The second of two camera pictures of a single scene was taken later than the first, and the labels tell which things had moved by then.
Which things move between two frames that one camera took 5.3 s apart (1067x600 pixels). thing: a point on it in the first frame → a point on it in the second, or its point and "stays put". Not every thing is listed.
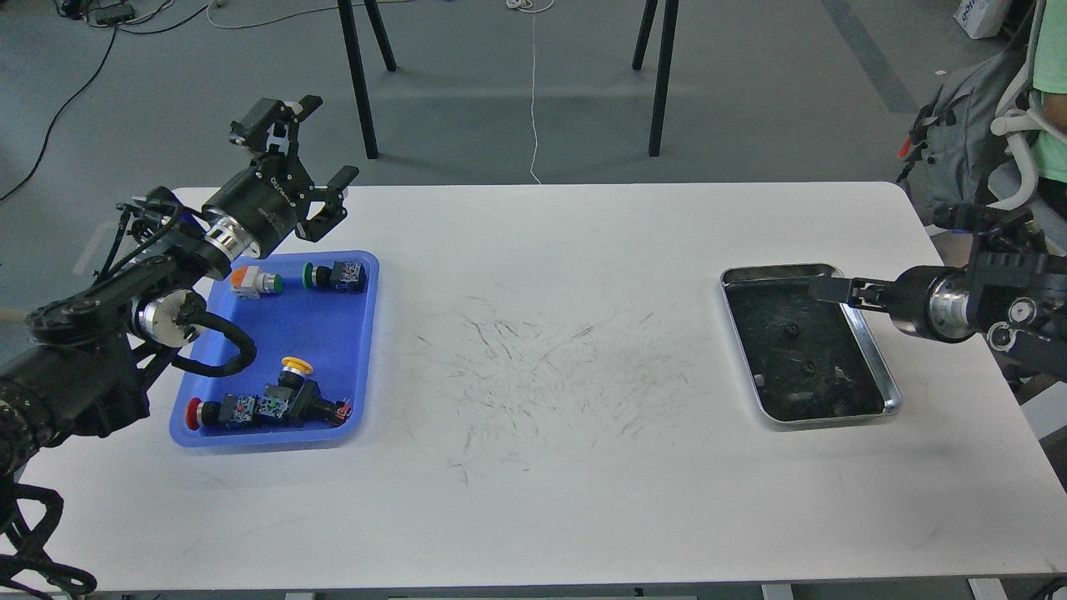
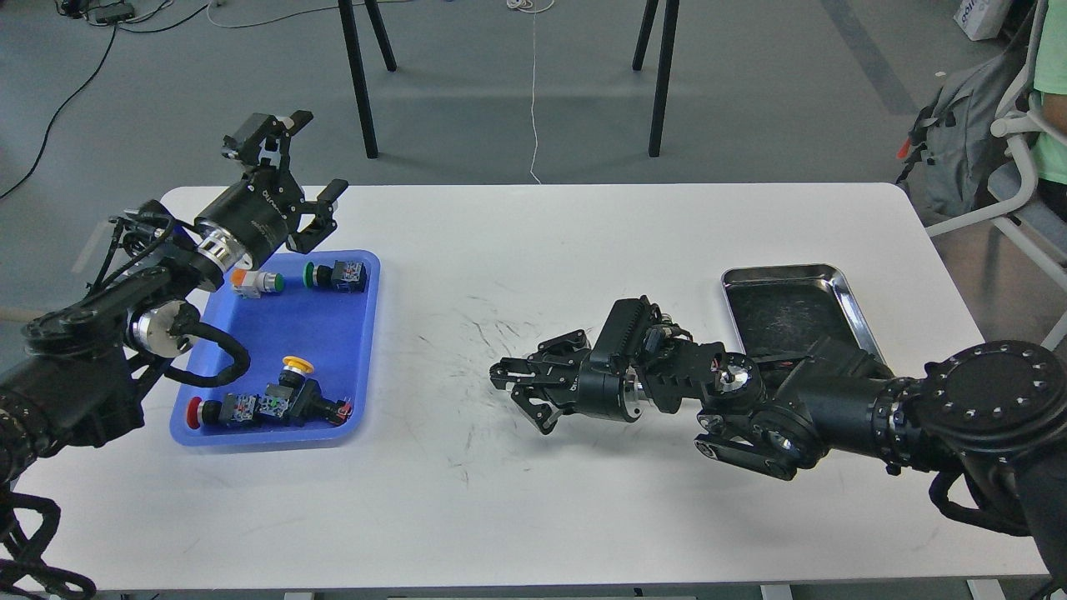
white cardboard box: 982,18 stays put
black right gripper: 929,302 → 606,386
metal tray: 808,362 stays put
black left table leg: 348,21 stays put
